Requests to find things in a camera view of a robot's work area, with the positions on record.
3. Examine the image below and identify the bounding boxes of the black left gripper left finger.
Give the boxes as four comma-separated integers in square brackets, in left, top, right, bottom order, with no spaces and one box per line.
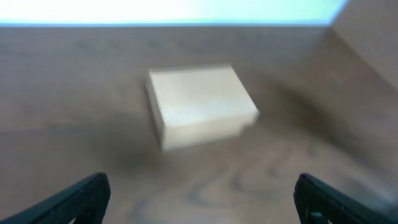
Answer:
[1,172,111,224]

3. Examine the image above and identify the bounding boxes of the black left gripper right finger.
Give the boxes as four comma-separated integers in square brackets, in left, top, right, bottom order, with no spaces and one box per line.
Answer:
[294,173,397,224]

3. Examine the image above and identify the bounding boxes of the brown cardboard box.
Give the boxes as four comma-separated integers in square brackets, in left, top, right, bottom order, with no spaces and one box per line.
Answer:
[146,64,260,151]

